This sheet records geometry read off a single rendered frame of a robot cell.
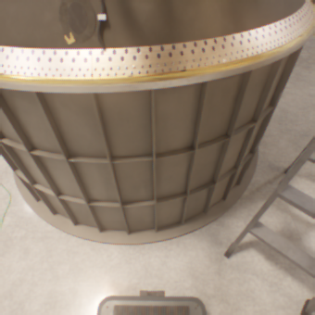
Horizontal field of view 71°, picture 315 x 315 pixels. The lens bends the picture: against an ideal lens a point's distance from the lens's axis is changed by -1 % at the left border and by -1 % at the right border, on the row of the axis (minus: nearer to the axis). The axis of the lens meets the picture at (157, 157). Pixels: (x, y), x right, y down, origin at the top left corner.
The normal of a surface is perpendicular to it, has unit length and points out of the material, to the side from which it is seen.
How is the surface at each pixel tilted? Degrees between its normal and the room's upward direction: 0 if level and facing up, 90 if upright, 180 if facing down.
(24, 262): 0
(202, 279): 0
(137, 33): 62
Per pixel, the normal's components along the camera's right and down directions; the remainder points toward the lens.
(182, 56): 0.18, 0.00
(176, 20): 0.23, 0.32
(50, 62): -0.07, 0.02
